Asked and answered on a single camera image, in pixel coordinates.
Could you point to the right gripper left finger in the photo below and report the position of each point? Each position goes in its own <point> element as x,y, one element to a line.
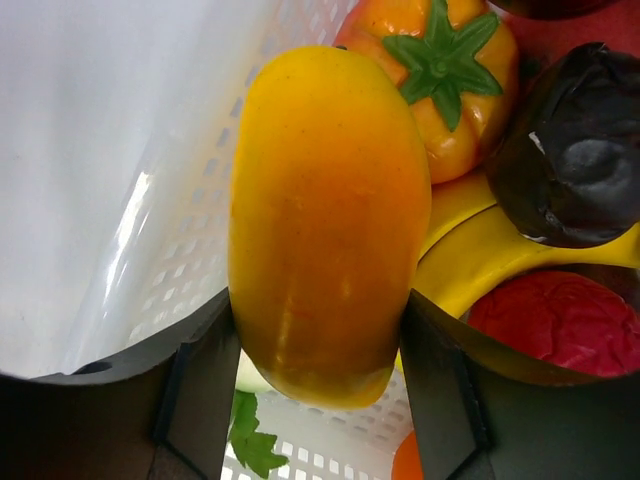
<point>171,392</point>

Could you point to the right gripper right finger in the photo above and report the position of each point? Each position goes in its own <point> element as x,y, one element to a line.
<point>484,411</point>

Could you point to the red strawberry fruit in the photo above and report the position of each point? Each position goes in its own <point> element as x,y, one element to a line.
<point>562,318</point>

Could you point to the yellow orange mango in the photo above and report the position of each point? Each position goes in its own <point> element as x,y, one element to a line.
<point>330,201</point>

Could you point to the dark purple fig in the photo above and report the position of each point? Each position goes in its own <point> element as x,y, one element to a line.
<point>567,172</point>

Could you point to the orange tangerine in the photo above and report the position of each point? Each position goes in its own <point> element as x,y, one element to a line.
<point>406,463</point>

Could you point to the white radish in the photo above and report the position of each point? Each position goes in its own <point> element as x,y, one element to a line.
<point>254,450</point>

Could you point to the white perforated plastic basket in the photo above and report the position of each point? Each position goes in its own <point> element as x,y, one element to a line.
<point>189,269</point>

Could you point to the yellow banana bunch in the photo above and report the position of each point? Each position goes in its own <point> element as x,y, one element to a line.
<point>470,248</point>

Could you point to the orange bell pepper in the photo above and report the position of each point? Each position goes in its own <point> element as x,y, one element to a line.
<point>456,65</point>

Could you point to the dark red apple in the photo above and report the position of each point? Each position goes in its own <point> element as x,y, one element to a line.
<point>551,9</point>

